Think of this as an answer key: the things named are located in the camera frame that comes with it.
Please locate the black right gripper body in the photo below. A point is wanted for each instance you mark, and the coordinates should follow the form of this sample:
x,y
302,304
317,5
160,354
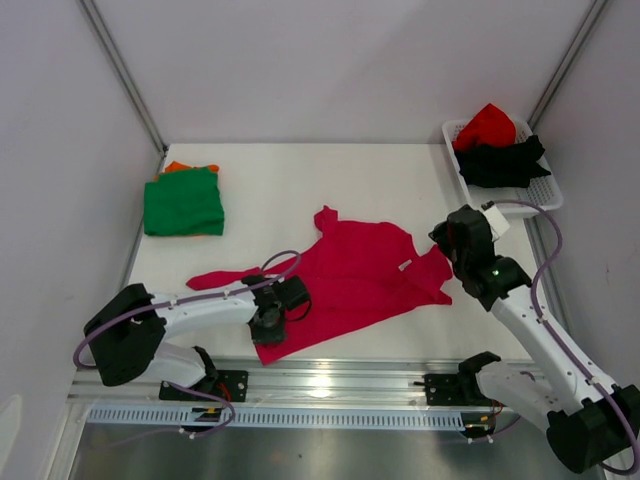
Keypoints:
x,y
440,237

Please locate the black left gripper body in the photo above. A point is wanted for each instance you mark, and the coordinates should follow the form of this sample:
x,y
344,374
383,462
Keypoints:
x,y
270,333

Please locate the pink t shirt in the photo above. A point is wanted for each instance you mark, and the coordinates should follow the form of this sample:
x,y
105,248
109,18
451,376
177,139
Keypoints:
x,y
358,274

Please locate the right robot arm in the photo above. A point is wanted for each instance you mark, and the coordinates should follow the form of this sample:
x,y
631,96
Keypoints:
x,y
587,417

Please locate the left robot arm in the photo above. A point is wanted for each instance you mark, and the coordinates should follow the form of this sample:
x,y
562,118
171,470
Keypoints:
x,y
130,337

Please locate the black t shirt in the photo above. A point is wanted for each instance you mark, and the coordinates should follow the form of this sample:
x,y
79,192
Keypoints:
x,y
506,167

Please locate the red t shirt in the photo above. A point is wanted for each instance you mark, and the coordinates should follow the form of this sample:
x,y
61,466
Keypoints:
x,y
490,126

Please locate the green folded t shirt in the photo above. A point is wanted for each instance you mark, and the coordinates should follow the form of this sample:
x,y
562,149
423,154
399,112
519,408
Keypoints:
x,y
183,203

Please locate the orange folded t shirt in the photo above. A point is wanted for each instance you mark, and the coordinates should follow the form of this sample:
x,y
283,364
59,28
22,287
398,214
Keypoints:
x,y
175,166

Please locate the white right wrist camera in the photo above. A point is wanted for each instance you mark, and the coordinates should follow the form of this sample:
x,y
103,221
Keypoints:
x,y
497,222

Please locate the aluminium front rail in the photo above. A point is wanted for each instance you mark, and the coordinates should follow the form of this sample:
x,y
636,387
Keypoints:
x,y
298,383

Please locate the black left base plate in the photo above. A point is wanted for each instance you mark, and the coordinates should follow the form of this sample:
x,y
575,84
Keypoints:
x,y
231,385

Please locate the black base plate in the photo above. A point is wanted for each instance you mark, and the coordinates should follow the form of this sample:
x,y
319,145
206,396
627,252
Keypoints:
x,y
459,390
231,385

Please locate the white slotted cable duct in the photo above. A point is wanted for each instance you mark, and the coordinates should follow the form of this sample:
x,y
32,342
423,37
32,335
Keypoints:
x,y
414,420

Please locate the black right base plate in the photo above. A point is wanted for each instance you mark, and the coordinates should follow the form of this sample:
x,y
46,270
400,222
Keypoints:
x,y
459,390

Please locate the right aluminium corner post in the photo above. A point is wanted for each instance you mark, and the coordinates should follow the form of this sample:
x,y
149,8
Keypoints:
x,y
569,58

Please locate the aluminium corner post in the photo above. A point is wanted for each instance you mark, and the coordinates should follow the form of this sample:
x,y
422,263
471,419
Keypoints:
x,y
569,58
107,42

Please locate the left aluminium corner post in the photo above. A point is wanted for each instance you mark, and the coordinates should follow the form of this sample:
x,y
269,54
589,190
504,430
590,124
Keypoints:
x,y
107,42

